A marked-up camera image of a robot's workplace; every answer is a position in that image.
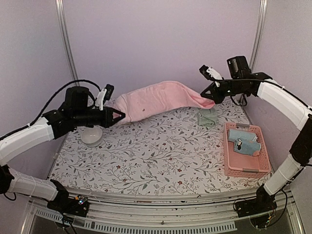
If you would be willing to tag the right aluminium frame post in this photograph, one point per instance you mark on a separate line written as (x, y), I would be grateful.
(259, 32)

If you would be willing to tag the pink plastic basket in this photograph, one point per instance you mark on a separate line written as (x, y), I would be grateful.
(239, 165)

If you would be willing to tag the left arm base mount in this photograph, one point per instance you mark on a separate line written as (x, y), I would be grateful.
(78, 205)

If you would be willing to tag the blue rolled towel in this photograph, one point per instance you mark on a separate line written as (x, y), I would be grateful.
(244, 142)

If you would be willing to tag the left aluminium frame post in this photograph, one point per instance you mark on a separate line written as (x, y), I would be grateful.
(65, 38)

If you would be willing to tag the white ceramic bowl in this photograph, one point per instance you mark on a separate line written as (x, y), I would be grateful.
(92, 136)

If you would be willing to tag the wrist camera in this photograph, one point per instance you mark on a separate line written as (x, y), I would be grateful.
(211, 74)
(104, 95)

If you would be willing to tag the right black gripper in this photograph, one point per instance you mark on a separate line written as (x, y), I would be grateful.
(215, 96)

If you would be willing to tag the light green towel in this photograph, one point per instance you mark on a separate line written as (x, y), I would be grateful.
(207, 117)

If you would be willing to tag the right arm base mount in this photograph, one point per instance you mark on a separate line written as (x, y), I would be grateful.
(248, 207)

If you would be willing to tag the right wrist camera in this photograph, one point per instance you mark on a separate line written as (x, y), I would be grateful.
(211, 74)

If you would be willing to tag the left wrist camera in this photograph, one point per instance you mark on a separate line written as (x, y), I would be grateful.
(104, 95)

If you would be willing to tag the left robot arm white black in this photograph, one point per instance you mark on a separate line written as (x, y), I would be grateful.
(80, 108)

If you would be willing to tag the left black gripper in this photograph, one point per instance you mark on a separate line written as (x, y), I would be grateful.
(108, 120)

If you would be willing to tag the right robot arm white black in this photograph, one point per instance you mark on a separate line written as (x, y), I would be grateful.
(297, 116)

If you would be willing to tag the pink towel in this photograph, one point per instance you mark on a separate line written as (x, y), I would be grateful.
(158, 98)

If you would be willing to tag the aluminium front rail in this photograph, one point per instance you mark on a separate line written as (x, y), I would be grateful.
(165, 214)

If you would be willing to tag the aluminium frame post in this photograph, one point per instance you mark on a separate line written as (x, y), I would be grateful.
(65, 38)
(259, 32)

